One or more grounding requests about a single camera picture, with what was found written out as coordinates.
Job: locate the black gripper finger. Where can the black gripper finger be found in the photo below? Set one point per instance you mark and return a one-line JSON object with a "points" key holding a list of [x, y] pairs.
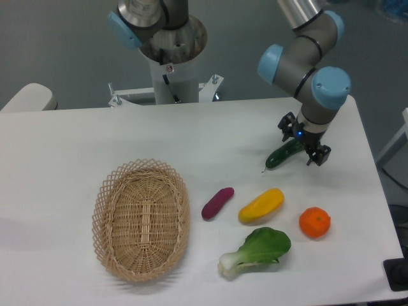
{"points": [[318, 155], [286, 126]]}

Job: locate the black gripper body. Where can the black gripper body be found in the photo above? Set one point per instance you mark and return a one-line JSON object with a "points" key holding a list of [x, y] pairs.
{"points": [[310, 138]]}

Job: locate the green cucumber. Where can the green cucumber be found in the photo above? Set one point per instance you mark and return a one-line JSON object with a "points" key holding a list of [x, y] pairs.
{"points": [[284, 152]]}

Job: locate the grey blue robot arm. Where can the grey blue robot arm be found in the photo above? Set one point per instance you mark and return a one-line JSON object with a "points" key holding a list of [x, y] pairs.
{"points": [[171, 39]]}

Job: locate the yellow mango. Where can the yellow mango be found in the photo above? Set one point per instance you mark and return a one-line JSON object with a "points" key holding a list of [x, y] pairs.
{"points": [[265, 204]]}

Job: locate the orange tangerine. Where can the orange tangerine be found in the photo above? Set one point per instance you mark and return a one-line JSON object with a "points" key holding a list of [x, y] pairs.
{"points": [[314, 222]]}

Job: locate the white furniture at right edge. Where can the white furniture at right edge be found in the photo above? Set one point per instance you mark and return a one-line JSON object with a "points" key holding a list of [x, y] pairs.
{"points": [[391, 148]]}

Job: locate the green bok choy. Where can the green bok choy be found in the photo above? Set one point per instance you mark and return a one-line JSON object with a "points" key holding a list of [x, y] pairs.
{"points": [[263, 247]]}

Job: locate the purple sweet potato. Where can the purple sweet potato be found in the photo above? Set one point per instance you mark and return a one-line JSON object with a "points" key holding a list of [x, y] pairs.
{"points": [[215, 204]]}

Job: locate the black device at table edge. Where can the black device at table edge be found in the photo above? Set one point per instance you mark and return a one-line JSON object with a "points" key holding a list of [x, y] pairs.
{"points": [[396, 273]]}

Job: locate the blue object top right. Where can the blue object top right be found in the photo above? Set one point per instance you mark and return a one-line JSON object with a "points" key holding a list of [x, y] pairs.
{"points": [[394, 10]]}

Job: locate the woven wicker basket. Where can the woven wicker basket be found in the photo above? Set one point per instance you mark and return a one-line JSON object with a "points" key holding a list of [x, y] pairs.
{"points": [[141, 219]]}

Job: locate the white chair armrest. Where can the white chair armrest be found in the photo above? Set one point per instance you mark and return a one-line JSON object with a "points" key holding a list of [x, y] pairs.
{"points": [[31, 98]]}

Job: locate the white pedestal base frame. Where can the white pedestal base frame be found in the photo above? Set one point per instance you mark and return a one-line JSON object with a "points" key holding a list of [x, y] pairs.
{"points": [[208, 92]]}

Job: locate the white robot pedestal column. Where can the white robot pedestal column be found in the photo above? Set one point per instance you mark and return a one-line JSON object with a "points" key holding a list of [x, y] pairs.
{"points": [[175, 83]]}

